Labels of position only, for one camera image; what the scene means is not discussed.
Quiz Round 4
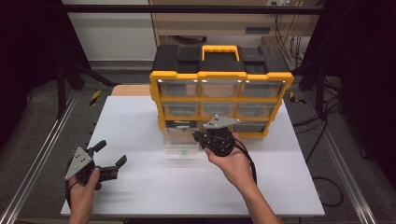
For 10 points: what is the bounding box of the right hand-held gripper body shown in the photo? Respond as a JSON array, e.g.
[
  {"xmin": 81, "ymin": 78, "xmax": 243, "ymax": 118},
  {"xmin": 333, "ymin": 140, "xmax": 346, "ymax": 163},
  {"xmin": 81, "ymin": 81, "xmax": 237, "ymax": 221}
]
[{"xmin": 199, "ymin": 115, "xmax": 242, "ymax": 158}]

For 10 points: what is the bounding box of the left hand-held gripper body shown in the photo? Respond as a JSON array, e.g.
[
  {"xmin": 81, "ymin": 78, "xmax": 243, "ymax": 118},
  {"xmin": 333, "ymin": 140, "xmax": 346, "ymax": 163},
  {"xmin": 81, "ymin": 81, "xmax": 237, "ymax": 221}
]
[{"xmin": 64, "ymin": 147, "xmax": 120, "ymax": 190}]

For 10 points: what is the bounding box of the clear plastic drawer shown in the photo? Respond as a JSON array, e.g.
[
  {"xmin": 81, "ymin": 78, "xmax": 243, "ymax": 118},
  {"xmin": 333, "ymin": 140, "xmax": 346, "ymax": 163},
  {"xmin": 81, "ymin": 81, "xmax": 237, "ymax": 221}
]
[{"xmin": 162, "ymin": 120, "xmax": 200, "ymax": 157}]

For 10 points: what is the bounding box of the person's left hand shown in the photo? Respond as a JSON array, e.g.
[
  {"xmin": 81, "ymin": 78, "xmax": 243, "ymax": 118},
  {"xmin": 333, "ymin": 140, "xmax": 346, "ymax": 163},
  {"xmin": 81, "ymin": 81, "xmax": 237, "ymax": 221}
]
[{"xmin": 68, "ymin": 167, "xmax": 101, "ymax": 208}]

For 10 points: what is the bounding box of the person's right hand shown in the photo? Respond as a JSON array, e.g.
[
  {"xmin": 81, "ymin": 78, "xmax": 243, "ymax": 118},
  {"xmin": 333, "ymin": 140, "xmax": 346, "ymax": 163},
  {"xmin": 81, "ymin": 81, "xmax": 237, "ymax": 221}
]
[{"xmin": 205, "ymin": 133, "xmax": 255, "ymax": 188}]

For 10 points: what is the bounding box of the grid of small closed drawers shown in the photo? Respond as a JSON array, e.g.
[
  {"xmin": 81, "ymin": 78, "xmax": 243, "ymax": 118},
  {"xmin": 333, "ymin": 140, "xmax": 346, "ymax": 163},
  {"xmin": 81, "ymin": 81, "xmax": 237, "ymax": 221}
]
[{"xmin": 158, "ymin": 78, "xmax": 285, "ymax": 134}]

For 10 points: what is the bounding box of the yellow black hazard tape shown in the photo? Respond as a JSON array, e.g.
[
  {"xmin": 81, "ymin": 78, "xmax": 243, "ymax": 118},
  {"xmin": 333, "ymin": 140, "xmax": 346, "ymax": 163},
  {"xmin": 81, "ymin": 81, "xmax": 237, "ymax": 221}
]
[
  {"xmin": 89, "ymin": 90, "xmax": 103, "ymax": 106},
  {"xmin": 289, "ymin": 91, "xmax": 306, "ymax": 105}
]

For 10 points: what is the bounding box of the black metal stand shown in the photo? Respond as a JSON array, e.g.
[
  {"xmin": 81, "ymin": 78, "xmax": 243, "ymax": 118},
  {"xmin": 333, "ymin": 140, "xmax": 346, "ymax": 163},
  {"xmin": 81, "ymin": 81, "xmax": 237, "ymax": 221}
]
[
  {"xmin": 292, "ymin": 59, "xmax": 328, "ymax": 119},
  {"xmin": 55, "ymin": 59, "xmax": 120, "ymax": 119}
]

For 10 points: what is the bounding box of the yellow black drawer organizer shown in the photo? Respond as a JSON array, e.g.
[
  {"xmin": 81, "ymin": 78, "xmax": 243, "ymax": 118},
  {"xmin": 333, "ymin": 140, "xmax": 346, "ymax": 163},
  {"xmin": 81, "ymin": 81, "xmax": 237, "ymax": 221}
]
[{"xmin": 148, "ymin": 44, "xmax": 295, "ymax": 140}]

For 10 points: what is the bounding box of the wooden desk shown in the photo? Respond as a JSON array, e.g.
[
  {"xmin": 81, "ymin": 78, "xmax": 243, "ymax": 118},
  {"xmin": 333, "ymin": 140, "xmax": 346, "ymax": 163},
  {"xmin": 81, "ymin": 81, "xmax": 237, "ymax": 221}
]
[{"xmin": 148, "ymin": 0, "xmax": 321, "ymax": 48}]

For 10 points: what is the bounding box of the white cabinet panel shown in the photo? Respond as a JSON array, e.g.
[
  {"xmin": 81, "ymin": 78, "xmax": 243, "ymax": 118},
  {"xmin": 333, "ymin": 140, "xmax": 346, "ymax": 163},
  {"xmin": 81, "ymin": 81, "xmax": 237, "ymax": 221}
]
[{"xmin": 61, "ymin": 0, "xmax": 158, "ymax": 62}]

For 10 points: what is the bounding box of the grey label plate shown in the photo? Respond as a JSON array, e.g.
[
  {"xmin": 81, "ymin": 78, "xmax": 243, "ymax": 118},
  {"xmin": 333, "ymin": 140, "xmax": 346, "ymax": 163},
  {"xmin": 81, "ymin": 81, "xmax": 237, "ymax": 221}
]
[{"xmin": 245, "ymin": 27, "xmax": 271, "ymax": 35}]

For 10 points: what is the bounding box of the black curtain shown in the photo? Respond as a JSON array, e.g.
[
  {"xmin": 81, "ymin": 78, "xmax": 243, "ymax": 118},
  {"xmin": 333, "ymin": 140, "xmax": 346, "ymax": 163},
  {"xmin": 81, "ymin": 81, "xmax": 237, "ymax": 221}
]
[
  {"xmin": 303, "ymin": 0, "xmax": 396, "ymax": 181},
  {"xmin": 0, "ymin": 0, "xmax": 92, "ymax": 150}
]

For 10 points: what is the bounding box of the black horizontal bar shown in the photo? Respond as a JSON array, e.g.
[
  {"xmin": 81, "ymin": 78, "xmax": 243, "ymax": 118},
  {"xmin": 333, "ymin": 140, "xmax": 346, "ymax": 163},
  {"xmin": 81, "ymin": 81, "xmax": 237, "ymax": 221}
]
[{"xmin": 60, "ymin": 4, "xmax": 326, "ymax": 15}]

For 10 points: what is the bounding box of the white power strip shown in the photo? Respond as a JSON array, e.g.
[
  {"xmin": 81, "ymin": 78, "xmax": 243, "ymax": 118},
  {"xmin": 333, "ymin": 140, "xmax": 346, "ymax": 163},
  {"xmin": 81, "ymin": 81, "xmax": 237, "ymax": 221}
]
[{"xmin": 265, "ymin": 0, "xmax": 295, "ymax": 7}]

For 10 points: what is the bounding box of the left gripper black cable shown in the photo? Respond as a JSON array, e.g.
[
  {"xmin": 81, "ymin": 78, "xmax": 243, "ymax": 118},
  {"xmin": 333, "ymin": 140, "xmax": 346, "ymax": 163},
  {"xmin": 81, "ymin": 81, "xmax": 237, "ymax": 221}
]
[{"xmin": 64, "ymin": 180, "xmax": 78, "ymax": 209}]

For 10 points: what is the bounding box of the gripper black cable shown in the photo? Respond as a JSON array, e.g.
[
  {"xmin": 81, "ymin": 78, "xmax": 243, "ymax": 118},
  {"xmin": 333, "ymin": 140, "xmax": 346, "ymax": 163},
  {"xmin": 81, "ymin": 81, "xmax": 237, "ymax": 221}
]
[
  {"xmin": 232, "ymin": 138, "xmax": 259, "ymax": 185},
  {"xmin": 64, "ymin": 180, "xmax": 78, "ymax": 209}
]

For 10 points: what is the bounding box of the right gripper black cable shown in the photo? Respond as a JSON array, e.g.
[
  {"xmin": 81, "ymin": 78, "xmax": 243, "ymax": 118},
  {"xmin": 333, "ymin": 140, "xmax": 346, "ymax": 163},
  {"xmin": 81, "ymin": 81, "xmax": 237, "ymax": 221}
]
[{"xmin": 232, "ymin": 138, "xmax": 259, "ymax": 185}]

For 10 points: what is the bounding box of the aluminium rail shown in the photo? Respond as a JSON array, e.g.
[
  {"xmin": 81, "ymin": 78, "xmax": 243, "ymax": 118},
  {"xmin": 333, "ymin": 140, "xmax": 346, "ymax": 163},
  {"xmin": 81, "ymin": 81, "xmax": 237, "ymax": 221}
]
[
  {"xmin": 0, "ymin": 89, "xmax": 79, "ymax": 224},
  {"xmin": 303, "ymin": 90, "xmax": 379, "ymax": 224}
]

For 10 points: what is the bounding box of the yellow carry handle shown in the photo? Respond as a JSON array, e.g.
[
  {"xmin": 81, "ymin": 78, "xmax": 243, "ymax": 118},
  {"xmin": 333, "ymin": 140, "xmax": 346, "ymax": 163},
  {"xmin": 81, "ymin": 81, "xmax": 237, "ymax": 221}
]
[{"xmin": 201, "ymin": 45, "xmax": 241, "ymax": 63}]

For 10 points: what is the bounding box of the bundle of hanging cables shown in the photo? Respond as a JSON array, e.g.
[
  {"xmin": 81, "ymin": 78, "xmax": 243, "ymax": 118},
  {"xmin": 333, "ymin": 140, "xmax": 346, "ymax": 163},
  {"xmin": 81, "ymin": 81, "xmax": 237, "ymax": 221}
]
[{"xmin": 274, "ymin": 12, "xmax": 307, "ymax": 64}]

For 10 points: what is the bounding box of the black floor cable loop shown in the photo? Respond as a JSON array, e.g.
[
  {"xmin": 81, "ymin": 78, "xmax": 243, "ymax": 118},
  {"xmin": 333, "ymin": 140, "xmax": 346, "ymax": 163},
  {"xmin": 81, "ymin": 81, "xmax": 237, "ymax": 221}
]
[{"xmin": 311, "ymin": 176, "xmax": 345, "ymax": 208}]

